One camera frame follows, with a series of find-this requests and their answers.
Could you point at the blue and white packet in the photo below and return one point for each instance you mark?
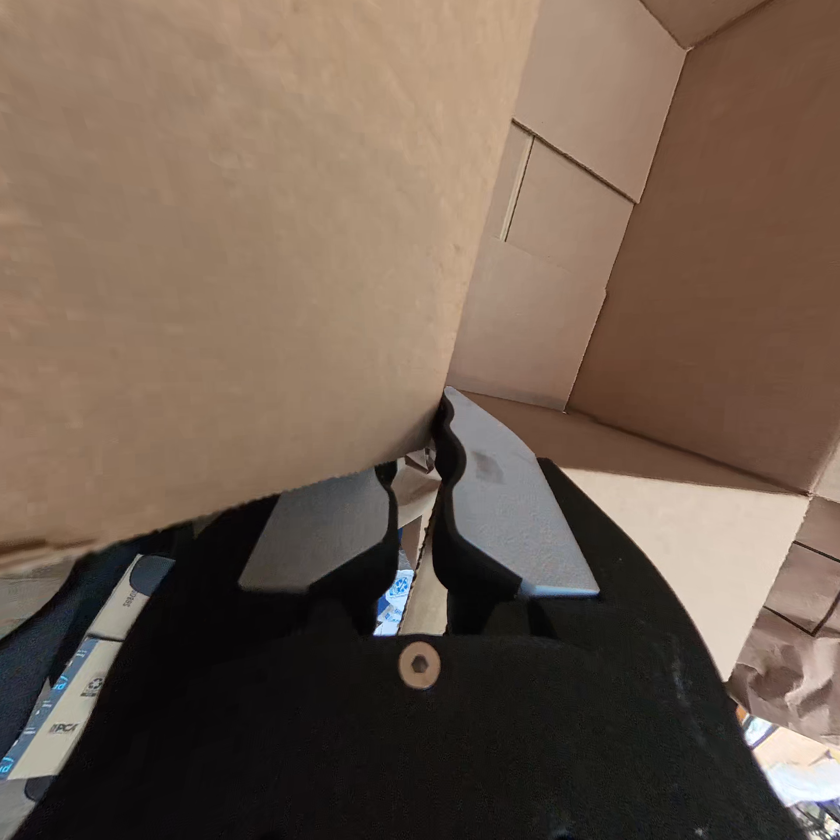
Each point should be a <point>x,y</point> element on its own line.
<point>397,590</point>

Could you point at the large brown cardboard box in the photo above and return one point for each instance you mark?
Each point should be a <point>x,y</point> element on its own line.
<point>229,262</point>

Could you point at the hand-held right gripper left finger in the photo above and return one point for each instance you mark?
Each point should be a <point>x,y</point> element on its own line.
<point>328,531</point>

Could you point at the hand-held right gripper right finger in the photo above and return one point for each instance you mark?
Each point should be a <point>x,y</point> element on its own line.
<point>512,518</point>

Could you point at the dark crumpled brown paper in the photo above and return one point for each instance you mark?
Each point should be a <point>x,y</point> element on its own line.
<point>787,676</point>

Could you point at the flat printed cardboard piece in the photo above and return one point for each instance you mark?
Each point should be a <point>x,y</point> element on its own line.
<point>72,709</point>

